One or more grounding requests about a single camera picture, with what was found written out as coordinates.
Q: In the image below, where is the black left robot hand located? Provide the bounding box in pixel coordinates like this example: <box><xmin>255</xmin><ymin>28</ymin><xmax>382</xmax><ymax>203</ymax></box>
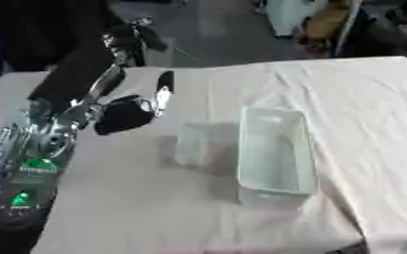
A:
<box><xmin>26</xmin><ymin>17</ymin><xmax>178</xmax><ymax>137</ymax></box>

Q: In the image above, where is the pale translucent plastic box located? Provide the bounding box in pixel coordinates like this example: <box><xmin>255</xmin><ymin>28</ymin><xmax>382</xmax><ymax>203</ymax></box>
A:
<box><xmin>234</xmin><ymin>105</ymin><xmax>321</xmax><ymax>206</ymax></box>

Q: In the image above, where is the white cabinet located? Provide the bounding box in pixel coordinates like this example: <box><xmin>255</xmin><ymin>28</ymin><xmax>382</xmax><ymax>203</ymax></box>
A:
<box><xmin>266</xmin><ymin>0</ymin><xmax>312</xmax><ymax>38</ymax></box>

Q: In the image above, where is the yellow-brown bag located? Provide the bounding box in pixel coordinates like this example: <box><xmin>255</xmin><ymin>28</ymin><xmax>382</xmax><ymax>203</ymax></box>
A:
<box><xmin>302</xmin><ymin>0</ymin><xmax>355</xmax><ymax>46</ymax></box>

